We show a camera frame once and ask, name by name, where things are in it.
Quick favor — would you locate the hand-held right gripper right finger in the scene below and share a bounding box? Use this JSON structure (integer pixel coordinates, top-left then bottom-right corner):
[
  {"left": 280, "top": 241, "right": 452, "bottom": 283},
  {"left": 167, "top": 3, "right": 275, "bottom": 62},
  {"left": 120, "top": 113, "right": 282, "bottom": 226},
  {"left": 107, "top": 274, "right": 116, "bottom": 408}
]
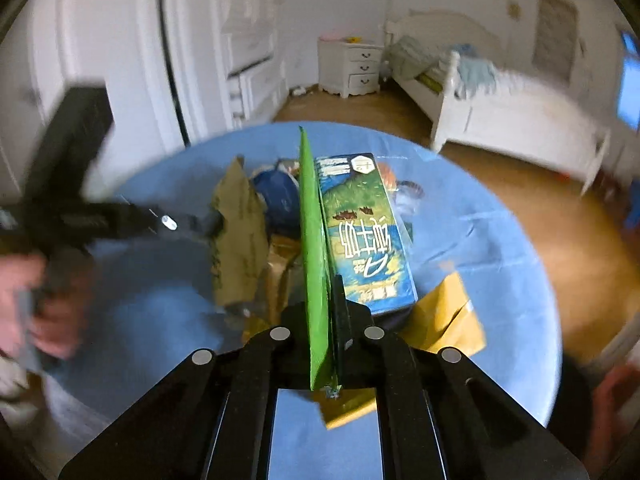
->
[{"left": 330, "top": 275, "right": 587, "bottom": 480}]

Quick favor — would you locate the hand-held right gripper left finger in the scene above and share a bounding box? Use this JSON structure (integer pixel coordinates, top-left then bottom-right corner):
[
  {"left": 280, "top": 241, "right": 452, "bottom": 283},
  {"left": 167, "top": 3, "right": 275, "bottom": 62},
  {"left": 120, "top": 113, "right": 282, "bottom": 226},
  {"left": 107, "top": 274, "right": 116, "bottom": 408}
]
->
[{"left": 59, "top": 304, "right": 313, "bottom": 480}]

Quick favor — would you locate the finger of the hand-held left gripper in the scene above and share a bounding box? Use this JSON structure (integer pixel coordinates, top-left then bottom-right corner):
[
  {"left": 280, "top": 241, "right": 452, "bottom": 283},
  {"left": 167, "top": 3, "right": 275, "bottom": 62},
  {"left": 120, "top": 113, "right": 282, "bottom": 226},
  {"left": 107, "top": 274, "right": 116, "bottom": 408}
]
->
[{"left": 149, "top": 204, "right": 224, "bottom": 241}]

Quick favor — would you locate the brown paper wrapper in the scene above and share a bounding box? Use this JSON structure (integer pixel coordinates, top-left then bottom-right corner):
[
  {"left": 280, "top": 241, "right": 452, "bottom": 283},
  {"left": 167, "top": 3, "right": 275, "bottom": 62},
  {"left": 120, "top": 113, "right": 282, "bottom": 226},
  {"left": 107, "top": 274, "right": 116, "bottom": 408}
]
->
[{"left": 209, "top": 156, "right": 271, "bottom": 311}]

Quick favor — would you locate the green milk carton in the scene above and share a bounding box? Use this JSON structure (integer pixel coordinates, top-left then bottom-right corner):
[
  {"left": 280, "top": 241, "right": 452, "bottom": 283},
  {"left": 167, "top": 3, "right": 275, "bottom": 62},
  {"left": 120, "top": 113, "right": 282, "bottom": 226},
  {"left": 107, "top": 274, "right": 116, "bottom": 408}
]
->
[{"left": 298, "top": 126, "right": 419, "bottom": 392}]

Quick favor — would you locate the yellow padded mailer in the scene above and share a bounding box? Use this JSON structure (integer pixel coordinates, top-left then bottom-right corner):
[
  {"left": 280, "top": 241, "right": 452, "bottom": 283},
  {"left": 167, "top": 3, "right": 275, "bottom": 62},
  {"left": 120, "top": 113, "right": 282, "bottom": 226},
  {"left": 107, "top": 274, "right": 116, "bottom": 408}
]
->
[{"left": 320, "top": 270, "right": 487, "bottom": 432}]

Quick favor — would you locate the person's left hand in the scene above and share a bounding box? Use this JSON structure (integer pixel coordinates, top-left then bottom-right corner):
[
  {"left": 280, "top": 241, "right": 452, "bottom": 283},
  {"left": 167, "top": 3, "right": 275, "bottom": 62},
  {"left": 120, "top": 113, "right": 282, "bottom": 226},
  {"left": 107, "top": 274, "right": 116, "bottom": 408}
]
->
[{"left": 0, "top": 252, "right": 97, "bottom": 362}]

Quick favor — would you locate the brown paper bag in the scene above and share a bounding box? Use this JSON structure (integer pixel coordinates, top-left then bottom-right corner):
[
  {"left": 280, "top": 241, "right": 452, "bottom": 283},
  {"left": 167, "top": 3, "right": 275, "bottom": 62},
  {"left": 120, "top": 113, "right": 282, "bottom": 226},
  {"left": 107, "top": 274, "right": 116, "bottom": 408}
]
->
[{"left": 267, "top": 237, "right": 303, "bottom": 326}]

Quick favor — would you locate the blue crumpled plastic bag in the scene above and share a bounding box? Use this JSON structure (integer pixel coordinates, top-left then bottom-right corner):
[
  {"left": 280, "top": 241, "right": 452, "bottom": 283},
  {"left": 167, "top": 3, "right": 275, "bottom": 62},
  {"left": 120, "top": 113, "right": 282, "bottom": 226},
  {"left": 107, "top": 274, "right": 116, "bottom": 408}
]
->
[{"left": 250, "top": 165, "right": 303, "bottom": 238}]

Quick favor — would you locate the white wardrobe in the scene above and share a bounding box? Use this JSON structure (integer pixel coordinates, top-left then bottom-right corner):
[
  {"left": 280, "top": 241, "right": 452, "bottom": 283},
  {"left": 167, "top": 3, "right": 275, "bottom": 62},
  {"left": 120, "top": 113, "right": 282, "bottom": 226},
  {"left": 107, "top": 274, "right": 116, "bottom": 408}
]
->
[{"left": 0, "top": 0, "right": 291, "bottom": 201}]

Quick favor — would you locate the clear plastic wrapper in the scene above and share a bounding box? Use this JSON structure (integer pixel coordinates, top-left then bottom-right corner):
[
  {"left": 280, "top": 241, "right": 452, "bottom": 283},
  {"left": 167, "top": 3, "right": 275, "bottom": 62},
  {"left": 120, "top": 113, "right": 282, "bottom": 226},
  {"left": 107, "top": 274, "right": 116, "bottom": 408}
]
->
[{"left": 377, "top": 162, "right": 426, "bottom": 226}]

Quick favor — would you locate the white nightstand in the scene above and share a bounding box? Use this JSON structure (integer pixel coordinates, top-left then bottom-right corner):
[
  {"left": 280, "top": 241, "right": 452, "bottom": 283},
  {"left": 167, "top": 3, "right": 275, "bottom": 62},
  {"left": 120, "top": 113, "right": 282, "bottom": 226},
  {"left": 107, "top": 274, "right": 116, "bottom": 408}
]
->
[{"left": 317, "top": 37, "right": 386, "bottom": 98}]

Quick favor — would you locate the green cushion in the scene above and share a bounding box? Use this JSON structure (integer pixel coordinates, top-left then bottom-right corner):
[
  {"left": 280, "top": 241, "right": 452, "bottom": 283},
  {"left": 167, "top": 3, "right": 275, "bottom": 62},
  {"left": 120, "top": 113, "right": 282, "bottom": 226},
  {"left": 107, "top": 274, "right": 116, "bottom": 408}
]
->
[{"left": 417, "top": 72, "right": 447, "bottom": 95}]

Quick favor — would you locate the white bed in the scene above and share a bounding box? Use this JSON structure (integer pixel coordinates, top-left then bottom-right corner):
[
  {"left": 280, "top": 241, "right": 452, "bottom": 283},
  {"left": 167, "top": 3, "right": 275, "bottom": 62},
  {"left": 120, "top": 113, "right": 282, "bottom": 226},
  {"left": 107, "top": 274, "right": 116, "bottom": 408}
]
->
[{"left": 384, "top": 9, "right": 612, "bottom": 197}]

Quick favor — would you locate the light blue blanket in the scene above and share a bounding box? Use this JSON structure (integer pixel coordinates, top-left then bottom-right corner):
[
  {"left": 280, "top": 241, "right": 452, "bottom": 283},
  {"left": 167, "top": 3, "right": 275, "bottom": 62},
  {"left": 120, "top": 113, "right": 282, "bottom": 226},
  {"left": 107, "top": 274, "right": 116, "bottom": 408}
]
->
[{"left": 390, "top": 35, "right": 501, "bottom": 101}]

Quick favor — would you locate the window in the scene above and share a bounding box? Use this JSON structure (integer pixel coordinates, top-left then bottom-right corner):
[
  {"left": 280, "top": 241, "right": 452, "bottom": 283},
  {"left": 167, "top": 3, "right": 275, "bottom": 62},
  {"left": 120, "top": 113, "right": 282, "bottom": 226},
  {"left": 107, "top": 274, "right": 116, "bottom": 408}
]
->
[{"left": 617, "top": 30, "right": 640, "bottom": 131}]

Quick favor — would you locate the wall poster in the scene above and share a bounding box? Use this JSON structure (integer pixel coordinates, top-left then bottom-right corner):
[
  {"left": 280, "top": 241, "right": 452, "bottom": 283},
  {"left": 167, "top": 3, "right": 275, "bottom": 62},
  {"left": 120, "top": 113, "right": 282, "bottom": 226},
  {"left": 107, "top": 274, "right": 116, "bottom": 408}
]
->
[{"left": 532, "top": 0, "right": 581, "bottom": 83}]

